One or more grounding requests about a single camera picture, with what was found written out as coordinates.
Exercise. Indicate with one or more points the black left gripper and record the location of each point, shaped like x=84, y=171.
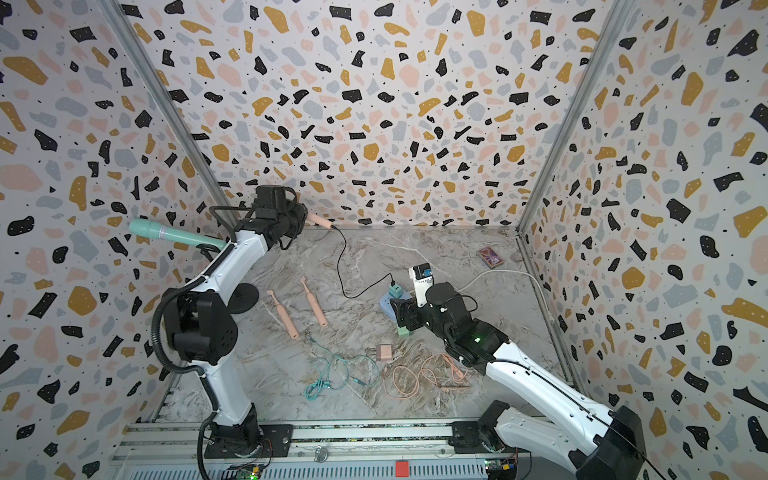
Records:
x=303, y=210

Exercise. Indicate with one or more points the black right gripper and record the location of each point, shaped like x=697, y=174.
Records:
x=410, y=311

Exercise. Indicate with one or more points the pink toothbrush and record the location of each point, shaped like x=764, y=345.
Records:
x=284, y=316
x=320, y=221
x=314, y=304

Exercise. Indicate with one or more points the teal plug adapter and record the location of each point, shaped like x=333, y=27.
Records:
x=395, y=291

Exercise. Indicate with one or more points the pink plug adapter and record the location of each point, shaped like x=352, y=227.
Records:
x=384, y=352

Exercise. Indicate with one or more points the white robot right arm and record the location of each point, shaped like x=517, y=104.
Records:
x=581, y=435

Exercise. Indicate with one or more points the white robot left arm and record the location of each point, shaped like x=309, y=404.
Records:
x=193, y=330

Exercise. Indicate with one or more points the light blue power strip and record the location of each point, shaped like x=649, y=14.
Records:
x=385, y=303

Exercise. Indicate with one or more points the small colourful card box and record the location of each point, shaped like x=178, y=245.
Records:
x=490, y=257

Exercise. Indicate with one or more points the black microphone stand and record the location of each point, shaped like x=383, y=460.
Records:
x=244, y=297

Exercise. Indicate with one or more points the mint green microphone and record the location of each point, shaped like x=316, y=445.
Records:
x=156, y=231

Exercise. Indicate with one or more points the black corrugated conduit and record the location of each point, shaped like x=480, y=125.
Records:
x=192, y=332

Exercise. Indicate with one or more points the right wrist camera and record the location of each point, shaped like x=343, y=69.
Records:
x=422, y=279

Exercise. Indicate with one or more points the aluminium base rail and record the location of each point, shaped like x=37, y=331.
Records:
x=347, y=449

